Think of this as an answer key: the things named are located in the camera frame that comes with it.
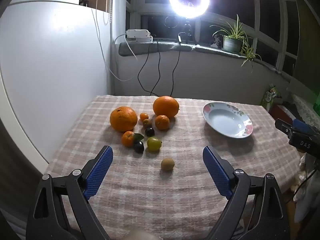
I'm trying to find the green plum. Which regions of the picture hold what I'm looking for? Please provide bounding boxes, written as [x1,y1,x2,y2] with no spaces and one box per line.
[147,137,162,152]

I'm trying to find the white floral plate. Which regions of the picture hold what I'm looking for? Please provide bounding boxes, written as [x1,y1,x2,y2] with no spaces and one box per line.
[202,102,253,139]

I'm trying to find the long white cable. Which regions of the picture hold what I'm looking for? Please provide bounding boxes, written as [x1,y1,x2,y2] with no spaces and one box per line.
[91,0,137,82]

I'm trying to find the short white cable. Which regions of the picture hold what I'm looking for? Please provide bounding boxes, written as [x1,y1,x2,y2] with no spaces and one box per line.
[125,40,138,61]

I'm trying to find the small mandarin with leaf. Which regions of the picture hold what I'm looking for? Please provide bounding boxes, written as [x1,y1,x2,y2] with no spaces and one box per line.
[121,131,145,148]

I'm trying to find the black tripod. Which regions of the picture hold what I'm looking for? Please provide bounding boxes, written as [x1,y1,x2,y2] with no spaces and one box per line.
[184,17,197,46]

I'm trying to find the large white board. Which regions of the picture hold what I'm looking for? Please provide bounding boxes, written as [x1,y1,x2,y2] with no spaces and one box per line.
[0,1,112,164]

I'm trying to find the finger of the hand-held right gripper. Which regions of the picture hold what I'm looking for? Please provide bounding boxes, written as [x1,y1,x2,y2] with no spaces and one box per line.
[274,119,296,137]
[292,118,317,135]

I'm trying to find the white lace cloth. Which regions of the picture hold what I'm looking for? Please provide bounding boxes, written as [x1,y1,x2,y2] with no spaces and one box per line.
[291,94,320,128]

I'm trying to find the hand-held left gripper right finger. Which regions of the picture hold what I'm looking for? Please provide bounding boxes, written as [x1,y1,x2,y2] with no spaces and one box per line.
[202,145,284,240]

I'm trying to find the person's right hand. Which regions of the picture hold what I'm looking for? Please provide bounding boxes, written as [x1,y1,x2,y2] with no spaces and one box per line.
[298,155,308,180]

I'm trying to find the white power strip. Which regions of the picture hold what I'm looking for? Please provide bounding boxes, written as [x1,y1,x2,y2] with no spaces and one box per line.
[126,29,153,42]

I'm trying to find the white bead cord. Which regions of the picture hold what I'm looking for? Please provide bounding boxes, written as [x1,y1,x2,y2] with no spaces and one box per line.
[104,0,112,25]

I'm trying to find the white window frame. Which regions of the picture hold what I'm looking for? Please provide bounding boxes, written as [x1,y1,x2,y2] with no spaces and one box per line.
[126,0,300,75]

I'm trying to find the beige checked tablecloth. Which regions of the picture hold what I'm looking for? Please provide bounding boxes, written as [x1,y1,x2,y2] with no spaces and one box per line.
[45,94,300,240]

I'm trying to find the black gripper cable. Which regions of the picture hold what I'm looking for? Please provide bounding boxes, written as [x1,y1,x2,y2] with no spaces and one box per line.
[293,169,317,203]

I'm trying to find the red box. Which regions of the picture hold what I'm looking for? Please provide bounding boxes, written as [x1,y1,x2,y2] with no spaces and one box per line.
[271,104,297,123]

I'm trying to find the olive curtain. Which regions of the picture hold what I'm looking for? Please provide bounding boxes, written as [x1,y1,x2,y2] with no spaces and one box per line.
[292,0,320,90]

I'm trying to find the grey windowsill mat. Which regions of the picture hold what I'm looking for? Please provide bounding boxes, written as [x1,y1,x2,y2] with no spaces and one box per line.
[118,41,197,56]

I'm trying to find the large smooth orange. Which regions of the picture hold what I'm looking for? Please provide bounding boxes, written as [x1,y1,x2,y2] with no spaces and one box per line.
[153,96,180,119]

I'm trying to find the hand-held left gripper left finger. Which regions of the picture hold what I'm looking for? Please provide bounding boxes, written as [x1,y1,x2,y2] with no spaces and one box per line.
[26,145,114,240]

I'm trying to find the green printed bag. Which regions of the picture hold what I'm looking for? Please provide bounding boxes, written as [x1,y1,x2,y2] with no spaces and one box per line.
[260,84,279,110]

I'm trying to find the person's right forearm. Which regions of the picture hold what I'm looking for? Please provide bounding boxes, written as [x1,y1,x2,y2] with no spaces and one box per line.
[294,155,320,223]

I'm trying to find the brown kiwi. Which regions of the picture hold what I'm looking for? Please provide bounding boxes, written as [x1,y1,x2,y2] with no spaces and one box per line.
[161,157,175,171]

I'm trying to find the potted spider plant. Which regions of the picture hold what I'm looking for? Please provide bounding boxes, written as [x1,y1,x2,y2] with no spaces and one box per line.
[210,14,262,74]

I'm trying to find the large bumpy orange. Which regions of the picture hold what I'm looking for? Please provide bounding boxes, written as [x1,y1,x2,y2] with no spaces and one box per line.
[110,107,138,132]

